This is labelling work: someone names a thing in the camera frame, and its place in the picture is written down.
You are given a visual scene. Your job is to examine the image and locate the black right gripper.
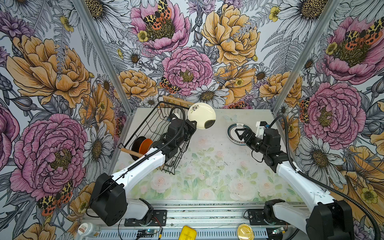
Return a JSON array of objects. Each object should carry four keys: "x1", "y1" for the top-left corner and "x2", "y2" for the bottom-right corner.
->
[{"x1": 234, "y1": 128, "x2": 269, "y2": 155}]

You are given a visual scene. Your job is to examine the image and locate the black wire dish rack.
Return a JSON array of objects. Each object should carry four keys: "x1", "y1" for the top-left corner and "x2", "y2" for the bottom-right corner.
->
[{"x1": 119, "y1": 96, "x2": 193, "y2": 175}]

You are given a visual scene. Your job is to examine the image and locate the cream bowl plate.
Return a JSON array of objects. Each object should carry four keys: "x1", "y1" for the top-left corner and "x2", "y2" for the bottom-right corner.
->
[{"x1": 188, "y1": 103, "x2": 216, "y2": 130}]

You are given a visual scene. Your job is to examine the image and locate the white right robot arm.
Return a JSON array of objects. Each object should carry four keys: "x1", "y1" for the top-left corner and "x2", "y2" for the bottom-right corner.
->
[{"x1": 235, "y1": 128, "x2": 355, "y2": 240}]

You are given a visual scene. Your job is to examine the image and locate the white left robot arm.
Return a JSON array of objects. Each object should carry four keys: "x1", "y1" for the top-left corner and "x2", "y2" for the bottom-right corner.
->
[{"x1": 90, "y1": 118, "x2": 197, "y2": 227}]

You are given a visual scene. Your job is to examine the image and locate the orange plate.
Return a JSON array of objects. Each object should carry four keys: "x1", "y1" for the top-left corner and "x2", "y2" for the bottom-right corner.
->
[{"x1": 139, "y1": 139, "x2": 153, "y2": 155}]

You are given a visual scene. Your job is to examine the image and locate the black plate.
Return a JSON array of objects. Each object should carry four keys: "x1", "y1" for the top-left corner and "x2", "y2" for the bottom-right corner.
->
[{"x1": 131, "y1": 136, "x2": 147, "y2": 154}]

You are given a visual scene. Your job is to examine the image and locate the round yellow lid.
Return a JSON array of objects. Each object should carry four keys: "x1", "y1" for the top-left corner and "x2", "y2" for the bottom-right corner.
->
[{"x1": 237, "y1": 224, "x2": 255, "y2": 240}]

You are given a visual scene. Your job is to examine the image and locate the yellow plastic block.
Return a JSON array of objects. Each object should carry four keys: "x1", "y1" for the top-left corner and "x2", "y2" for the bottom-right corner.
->
[{"x1": 179, "y1": 226, "x2": 197, "y2": 240}]

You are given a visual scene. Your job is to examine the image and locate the white bottle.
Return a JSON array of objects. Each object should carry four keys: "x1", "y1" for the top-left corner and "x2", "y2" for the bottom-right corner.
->
[{"x1": 78, "y1": 223, "x2": 102, "y2": 237}]

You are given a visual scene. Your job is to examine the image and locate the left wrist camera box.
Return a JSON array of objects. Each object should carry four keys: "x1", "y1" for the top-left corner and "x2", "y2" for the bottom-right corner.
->
[{"x1": 168, "y1": 119, "x2": 184, "y2": 137}]

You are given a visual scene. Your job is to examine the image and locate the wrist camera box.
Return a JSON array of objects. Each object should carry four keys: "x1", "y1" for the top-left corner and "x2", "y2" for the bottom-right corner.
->
[
  {"x1": 168, "y1": 119, "x2": 184, "y2": 137},
  {"x1": 256, "y1": 121, "x2": 269, "y2": 139}
]

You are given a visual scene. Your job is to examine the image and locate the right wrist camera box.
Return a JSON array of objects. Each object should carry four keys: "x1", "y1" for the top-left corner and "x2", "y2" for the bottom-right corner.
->
[{"x1": 256, "y1": 121, "x2": 269, "y2": 139}]

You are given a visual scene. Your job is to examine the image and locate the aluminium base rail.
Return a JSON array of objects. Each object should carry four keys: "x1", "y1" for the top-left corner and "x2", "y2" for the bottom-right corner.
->
[{"x1": 83, "y1": 201, "x2": 295, "y2": 240}]

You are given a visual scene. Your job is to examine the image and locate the black corrugated cable conduit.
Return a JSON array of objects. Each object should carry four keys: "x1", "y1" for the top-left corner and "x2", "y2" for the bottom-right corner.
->
[{"x1": 268, "y1": 114, "x2": 382, "y2": 240}]

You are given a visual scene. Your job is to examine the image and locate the aluminium right corner post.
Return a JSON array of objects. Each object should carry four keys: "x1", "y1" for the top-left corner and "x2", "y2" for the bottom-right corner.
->
[{"x1": 272, "y1": 0, "x2": 341, "y2": 114}]

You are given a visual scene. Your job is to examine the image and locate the aluminium corner post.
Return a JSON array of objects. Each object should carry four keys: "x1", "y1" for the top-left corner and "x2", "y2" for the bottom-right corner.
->
[
  {"x1": 74, "y1": 1, "x2": 133, "y2": 117},
  {"x1": 272, "y1": 0, "x2": 341, "y2": 114}
]

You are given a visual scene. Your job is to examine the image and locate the aluminium left corner post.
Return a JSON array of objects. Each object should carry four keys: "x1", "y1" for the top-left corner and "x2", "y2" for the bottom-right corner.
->
[{"x1": 74, "y1": 1, "x2": 133, "y2": 117}]

